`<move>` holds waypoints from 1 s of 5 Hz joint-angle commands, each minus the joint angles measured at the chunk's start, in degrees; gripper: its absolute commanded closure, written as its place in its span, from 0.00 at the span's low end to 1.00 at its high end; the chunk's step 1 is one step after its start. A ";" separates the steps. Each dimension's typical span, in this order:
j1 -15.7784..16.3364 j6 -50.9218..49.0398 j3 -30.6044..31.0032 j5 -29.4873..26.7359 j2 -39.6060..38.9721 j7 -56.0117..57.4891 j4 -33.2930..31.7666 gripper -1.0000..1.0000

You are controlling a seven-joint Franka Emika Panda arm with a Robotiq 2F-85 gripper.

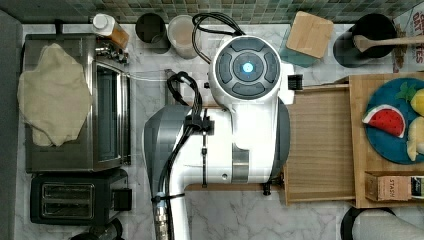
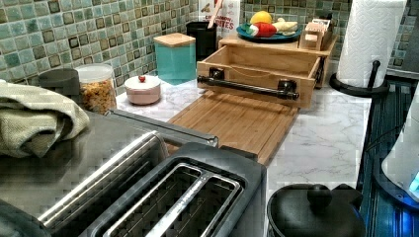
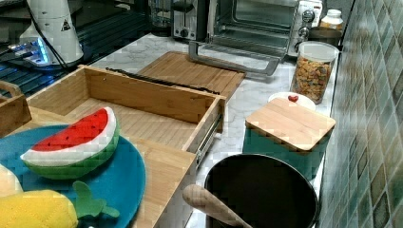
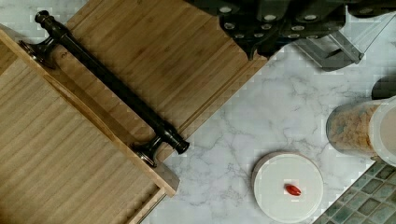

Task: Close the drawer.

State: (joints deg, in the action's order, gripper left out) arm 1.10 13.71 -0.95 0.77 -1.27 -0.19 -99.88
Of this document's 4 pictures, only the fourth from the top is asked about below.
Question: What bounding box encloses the wooden cutting board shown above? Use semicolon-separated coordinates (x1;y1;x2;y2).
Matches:
50;0;267;162

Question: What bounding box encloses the toaster oven glass door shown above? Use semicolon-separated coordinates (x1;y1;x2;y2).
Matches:
294;12;395;72

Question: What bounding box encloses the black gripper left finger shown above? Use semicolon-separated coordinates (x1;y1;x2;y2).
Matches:
218;0;285;61

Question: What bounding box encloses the dark cylindrical cup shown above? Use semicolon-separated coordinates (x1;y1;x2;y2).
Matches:
372;76;396;100

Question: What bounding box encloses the wooden drawer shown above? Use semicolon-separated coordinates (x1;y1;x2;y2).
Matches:
1;33;179;224

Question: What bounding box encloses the clear jar with white lid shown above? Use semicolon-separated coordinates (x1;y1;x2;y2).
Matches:
326;97;396;166

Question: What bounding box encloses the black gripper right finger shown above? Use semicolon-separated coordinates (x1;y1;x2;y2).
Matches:
281;0;346;38

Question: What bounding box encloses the black drawer handle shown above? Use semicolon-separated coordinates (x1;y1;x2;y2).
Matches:
19;10;190;168

